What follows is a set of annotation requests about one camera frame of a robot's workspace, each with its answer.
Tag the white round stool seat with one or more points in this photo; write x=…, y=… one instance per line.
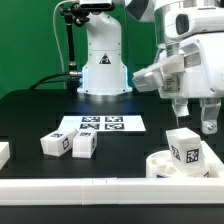
x=160, y=165

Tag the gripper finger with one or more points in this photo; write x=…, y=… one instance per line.
x=180, y=108
x=210, y=108

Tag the white left border rail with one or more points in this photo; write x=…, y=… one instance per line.
x=4, y=153

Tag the white front border rail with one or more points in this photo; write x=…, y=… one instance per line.
x=111, y=191

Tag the black camera stand pole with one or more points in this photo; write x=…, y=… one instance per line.
x=73, y=15

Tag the white marker sheet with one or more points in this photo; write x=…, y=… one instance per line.
x=110, y=123

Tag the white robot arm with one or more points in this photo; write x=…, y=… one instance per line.
x=104, y=74

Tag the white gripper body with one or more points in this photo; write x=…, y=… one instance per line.
x=194, y=68

